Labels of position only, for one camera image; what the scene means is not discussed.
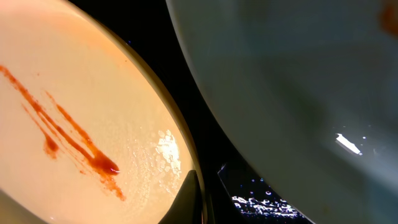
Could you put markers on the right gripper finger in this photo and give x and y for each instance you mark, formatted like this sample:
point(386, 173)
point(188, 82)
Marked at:
point(187, 206)

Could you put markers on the round black serving tray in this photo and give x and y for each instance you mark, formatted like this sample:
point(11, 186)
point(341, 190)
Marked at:
point(146, 26)

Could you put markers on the yellow plate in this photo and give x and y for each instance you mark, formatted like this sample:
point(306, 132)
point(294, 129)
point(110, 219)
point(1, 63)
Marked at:
point(89, 134)

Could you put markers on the light green plate right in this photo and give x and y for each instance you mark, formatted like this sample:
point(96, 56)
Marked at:
point(306, 90)

